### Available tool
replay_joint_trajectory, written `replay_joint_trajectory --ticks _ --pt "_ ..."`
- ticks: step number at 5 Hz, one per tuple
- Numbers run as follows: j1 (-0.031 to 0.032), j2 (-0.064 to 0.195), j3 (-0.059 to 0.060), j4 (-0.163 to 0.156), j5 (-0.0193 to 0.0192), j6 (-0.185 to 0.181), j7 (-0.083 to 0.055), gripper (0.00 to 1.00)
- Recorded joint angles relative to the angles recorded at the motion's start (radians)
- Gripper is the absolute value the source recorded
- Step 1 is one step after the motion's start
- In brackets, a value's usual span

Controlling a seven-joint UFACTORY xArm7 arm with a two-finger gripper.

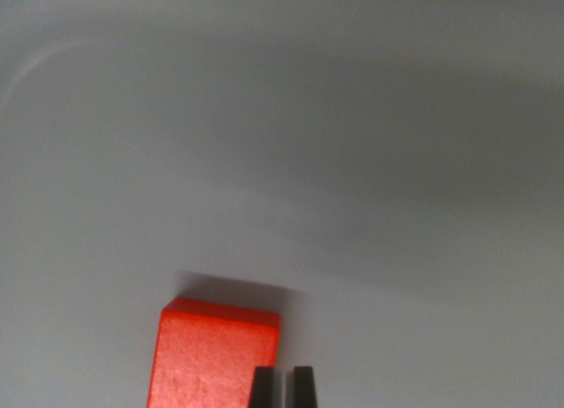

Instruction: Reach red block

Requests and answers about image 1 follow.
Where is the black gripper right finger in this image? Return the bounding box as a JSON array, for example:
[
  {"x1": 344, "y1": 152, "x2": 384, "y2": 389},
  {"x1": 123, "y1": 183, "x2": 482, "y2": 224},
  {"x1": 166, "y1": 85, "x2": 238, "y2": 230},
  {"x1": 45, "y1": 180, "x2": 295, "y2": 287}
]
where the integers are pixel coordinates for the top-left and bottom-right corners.
[{"x1": 286, "y1": 366, "x2": 320, "y2": 408}]

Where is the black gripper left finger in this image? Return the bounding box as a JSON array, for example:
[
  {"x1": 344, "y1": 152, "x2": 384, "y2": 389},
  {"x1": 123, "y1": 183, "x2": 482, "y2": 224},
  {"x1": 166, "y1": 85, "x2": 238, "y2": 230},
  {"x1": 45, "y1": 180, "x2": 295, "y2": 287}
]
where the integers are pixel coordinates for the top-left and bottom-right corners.
[{"x1": 248, "y1": 366, "x2": 284, "y2": 408}]

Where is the red wooden block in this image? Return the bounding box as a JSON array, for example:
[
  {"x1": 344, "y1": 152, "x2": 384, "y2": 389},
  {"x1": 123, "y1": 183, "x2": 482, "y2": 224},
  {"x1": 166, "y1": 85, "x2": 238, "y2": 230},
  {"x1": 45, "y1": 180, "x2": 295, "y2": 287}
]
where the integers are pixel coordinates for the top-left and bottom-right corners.
[{"x1": 146, "y1": 296, "x2": 282, "y2": 408}]

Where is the grey plastic bin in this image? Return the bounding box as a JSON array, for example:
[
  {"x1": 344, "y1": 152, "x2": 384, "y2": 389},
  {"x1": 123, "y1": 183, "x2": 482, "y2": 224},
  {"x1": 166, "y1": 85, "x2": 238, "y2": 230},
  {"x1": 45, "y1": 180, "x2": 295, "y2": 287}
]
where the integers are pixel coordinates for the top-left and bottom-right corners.
[{"x1": 0, "y1": 0, "x2": 564, "y2": 408}]

